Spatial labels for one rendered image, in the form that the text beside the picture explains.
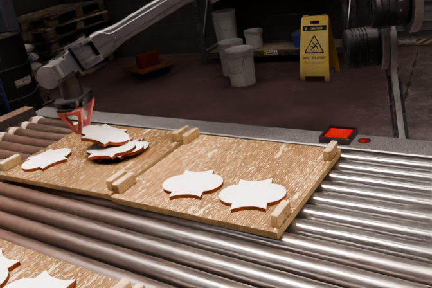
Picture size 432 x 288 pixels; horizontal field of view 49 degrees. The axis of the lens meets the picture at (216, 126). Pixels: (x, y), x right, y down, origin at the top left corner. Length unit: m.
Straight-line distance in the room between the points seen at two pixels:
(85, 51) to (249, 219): 0.59
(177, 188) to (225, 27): 4.84
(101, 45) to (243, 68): 3.64
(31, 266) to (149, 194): 0.28
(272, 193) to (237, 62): 3.85
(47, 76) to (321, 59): 3.71
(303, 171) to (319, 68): 3.67
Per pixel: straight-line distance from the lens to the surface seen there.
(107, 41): 1.21
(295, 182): 1.01
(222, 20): 5.79
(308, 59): 4.72
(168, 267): 0.86
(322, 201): 0.99
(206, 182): 1.04
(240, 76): 4.80
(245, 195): 0.97
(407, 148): 1.19
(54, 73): 1.19
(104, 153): 1.25
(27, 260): 0.98
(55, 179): 1.26
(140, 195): 1.07
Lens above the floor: 1.43
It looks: 21 degrees down
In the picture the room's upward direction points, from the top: 9 degrees counter-clockwise
